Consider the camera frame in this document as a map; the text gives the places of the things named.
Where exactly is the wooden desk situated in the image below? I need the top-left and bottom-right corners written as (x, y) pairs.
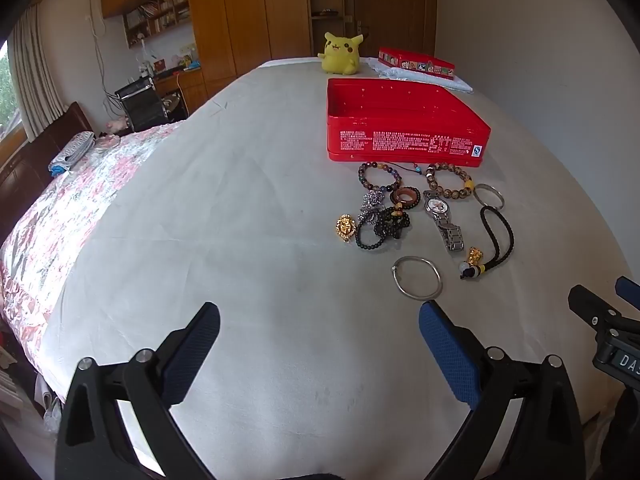
top-left (149, 66), bottom-right (209, 117)

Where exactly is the floral blanket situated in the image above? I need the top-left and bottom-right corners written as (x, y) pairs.
top-left (0, 121), bottom-right (187, 378)

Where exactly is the dark multicolour bead bracelet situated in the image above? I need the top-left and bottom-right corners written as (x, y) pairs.
top-left (358, 161), bottom-right (402, 192)

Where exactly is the wooden wardrobe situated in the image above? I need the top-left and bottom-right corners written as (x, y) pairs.
top-left (185, 0), bottom-right (314, 95)

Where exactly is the small silver bangle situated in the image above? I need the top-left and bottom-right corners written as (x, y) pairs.
top-left (473, 183), bottom-right (505, 211)

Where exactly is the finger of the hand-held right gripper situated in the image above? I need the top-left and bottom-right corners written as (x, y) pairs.
top-left (615, 275), bottom-right (640, 312)
top-left (568, 284), bottom-right (624, 332)

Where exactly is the large silver bangle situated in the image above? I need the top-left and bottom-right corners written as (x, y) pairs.
top-left (391, 255), bottom-right (444, 302)

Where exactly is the red tin box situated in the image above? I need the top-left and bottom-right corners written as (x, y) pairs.
top-left (326, 78), bottom-right (492, 163)

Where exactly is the black office chair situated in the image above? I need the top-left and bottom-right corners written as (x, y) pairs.
top-left (114, 77), bottom-right (169, 134)

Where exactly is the wooden wall bookshelf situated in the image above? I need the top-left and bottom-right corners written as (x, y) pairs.
top-left (100, 0), bottom-right (194, 50)

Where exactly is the yellow plush toy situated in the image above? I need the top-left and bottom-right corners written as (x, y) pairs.
top-left (318, 31), bottom-right (364, 76)

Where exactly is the wooden door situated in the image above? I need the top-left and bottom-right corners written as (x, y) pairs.
top-left (345, 0), bottom-right (439, 59)

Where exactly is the grey folded cloth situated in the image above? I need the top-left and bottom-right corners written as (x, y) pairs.
top-left (48, 130), bottom-right (96, 177)

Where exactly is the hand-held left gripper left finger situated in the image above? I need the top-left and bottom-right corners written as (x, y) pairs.
top-left (55, 302), bottom-right (221, 480)

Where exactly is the dark wooden headboard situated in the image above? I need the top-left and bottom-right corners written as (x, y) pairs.
top-left (0, 101), bottom-right (94, 248)

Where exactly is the white folded cloth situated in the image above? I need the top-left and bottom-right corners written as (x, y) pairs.
top-left (365, 56), bottom-right (473, 93)

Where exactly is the black bead necklace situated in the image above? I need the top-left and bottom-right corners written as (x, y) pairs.
top-left (355, 204), bottom-right (412, 252)

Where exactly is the brown wooden ring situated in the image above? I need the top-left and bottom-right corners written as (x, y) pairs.
top-left (389, 186), bottom-right (422, 211)

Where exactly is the red cord with beads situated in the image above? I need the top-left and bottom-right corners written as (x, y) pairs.
top-left (399, 160), bottom-right (437, 179)

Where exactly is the gold lion ornament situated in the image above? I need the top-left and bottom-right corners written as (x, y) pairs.
top-left (333, 213), bottom-right (357, 244)

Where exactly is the beige curtain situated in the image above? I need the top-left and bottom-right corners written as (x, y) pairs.
top-left (9, 4), bottom-right (67, 142)

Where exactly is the red picture-print tin lid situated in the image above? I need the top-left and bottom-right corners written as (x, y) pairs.
top-left (377, 47), bottom-right (457, 78)

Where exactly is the silver wristwatch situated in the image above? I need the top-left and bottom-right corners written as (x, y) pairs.
top-left (423, 190), bottom-right (464, 253)

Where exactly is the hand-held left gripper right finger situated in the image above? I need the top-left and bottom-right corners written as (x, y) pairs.
top-left (419, 301), bottom-right (587, 480)

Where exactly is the brown bead bracelet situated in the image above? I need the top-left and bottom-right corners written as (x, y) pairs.
top-left (426, 162), bottom-right (474, 200)

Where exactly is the black braided cord charm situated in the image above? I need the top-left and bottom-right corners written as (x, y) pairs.
top-left (459, 204), bottom-right (515, 281)

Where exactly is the silver chain necklace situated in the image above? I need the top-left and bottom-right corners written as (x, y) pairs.
top-left (356, 189), bottom-right (389, 227)

